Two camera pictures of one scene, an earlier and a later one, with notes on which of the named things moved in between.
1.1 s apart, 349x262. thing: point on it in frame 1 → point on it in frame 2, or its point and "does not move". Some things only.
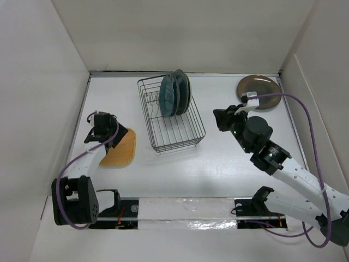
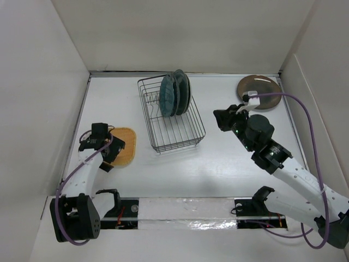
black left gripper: [120, 132] → [116, 146]
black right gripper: [224, 117] does not move
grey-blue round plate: [182, 91] does not move
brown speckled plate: [261, 85] does not move
